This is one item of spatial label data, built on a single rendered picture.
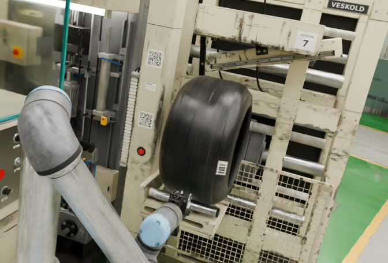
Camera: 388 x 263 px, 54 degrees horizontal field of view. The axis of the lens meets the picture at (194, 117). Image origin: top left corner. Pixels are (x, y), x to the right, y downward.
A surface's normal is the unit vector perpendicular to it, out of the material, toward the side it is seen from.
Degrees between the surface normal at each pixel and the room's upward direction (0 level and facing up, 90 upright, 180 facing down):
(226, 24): 90
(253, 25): 90
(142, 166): 90
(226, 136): 72
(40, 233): 95
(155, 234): 78
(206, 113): 52
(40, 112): 36
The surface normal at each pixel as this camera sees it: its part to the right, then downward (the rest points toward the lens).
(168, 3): -0.30, 0.21
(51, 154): 0.28, 0.06
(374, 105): -0.61, 0.11
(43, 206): 0.48, 0.39
